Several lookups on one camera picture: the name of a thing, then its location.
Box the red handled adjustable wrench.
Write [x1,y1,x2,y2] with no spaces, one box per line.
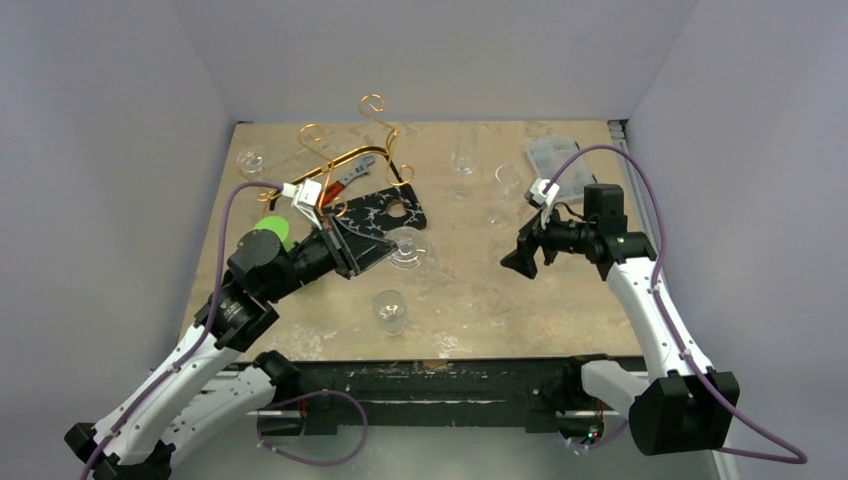
[320,155,375,208]

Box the gold wire wine glass rack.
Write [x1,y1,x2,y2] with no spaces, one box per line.
[239,93,415,226]

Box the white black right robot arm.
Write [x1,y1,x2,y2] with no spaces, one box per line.
[500,179,740,456]

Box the clear stemmed glass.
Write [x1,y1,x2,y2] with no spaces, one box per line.
[385,226,429,270]

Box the clear tall wine glass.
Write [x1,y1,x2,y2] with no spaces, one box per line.
[487,164,522,228]

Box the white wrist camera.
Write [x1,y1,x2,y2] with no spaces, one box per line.
[524,178,559,230]
[281,179,324,228]

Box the short ribbed clear goblet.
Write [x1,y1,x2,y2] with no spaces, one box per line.
[373,290,407,336]

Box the clear plastic screw box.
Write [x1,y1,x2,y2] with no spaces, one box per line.
[525,136,598,198]

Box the black marbled rack base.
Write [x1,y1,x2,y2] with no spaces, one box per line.
[339,185,428,237]

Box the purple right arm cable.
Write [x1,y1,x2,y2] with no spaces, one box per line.
[546,144,808,465]

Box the clear champagne flute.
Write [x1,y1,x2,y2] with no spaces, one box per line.
[448,125,479,205]

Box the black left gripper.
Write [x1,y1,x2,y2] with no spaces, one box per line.
[263,212,396,303]

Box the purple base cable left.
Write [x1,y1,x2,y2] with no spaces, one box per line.
[256,390,370,466]

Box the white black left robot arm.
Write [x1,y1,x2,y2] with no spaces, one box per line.
[65,216,398,479]

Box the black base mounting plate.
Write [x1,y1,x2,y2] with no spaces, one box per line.
[257,356,618,442]

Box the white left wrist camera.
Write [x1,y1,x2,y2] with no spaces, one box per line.
[281,179,324,228]

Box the clear round wine glass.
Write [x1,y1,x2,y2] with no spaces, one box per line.
[236,144,268,177]

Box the green plastic wine glass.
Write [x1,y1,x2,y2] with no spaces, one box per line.
[254,215,294,252]

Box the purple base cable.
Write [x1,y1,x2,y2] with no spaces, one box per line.
[256,390,370,466]
[564,413,631,453]

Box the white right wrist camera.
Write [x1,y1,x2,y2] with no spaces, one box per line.
[524,178,559,230]

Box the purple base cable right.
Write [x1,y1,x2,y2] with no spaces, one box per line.
[564,413,631,453]

